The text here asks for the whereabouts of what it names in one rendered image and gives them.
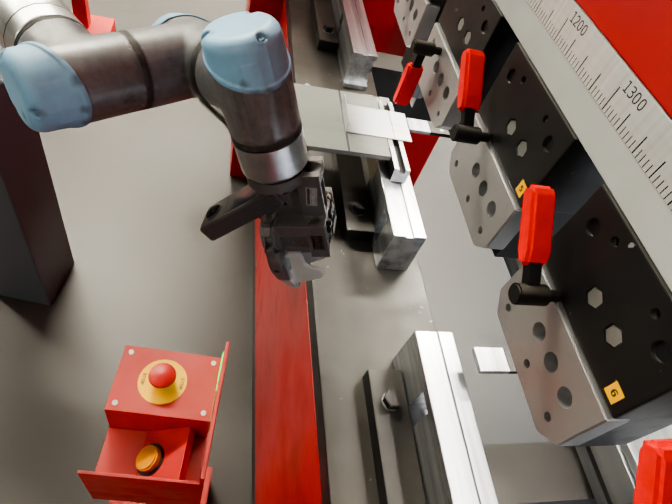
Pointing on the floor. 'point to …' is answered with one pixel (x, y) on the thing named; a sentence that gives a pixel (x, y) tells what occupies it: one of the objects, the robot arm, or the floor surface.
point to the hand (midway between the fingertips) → (291, 279)
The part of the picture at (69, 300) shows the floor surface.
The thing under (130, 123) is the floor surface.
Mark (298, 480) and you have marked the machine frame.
